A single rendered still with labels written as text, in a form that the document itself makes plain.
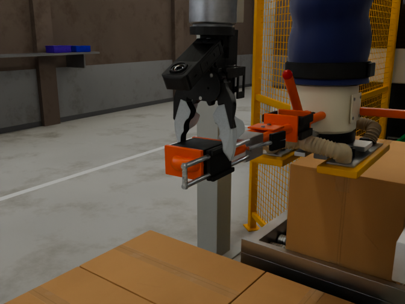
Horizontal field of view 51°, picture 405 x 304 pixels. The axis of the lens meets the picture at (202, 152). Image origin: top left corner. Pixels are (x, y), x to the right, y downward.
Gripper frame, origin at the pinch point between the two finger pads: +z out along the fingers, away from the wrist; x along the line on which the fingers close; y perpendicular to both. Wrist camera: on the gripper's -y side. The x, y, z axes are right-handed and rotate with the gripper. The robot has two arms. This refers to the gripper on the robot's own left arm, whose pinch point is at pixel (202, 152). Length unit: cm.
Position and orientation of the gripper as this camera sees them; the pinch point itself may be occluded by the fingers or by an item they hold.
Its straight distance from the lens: 71.1
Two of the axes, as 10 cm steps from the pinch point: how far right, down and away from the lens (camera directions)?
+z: -0.2, 9.7, 2.6
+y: 5.7, -2.0, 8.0
